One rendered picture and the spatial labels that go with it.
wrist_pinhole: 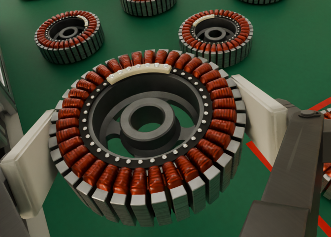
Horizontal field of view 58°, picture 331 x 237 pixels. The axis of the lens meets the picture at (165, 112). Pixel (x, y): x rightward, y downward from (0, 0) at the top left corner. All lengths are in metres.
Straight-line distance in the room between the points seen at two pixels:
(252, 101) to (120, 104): 0.09
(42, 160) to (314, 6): 0.53
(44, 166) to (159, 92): 0.09
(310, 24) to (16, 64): 0.50
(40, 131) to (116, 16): 0.46
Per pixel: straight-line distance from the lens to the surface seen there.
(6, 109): 0.48
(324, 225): 0.35
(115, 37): 0.55
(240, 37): 0.46
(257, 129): 0.16
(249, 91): 0.16
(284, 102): 0.16
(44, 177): 0.17
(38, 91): 0.50
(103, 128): 0.19
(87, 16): 0.56
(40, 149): 0.17
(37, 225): 0.37
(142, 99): 0.19
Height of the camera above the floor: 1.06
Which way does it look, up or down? 50 degrees down
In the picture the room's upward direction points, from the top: 10 degrees counter-clockwise
